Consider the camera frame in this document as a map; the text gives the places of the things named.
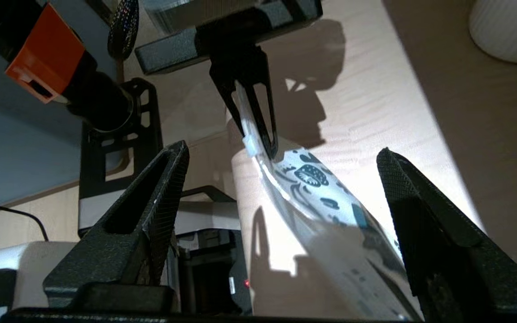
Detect white blue-patterned zip pouch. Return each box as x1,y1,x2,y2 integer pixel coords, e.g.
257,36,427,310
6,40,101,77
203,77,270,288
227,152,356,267
233,81,426,322

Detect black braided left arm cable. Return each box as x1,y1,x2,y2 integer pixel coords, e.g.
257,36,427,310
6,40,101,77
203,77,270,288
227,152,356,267
108,0,140,60

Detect orange plastic tab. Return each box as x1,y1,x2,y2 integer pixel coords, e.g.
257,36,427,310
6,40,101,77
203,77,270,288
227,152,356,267
4,3,85,104

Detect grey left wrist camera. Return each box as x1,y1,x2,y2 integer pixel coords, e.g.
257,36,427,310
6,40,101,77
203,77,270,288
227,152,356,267
144,0,224,33

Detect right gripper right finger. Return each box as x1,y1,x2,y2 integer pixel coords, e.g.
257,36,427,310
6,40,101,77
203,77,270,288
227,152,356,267
376,148,517,323

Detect white ribbed mug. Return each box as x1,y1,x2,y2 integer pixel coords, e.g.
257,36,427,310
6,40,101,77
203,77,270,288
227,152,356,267
468,0,517,64

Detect thin black floor cable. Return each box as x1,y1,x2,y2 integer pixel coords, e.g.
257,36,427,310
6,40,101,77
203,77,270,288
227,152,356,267
0,197,49,243

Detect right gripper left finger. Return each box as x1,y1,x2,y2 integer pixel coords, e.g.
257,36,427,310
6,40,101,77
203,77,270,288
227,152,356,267
43,140,191,306

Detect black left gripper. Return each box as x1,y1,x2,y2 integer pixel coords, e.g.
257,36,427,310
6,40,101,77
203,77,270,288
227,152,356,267
135,0,324,160

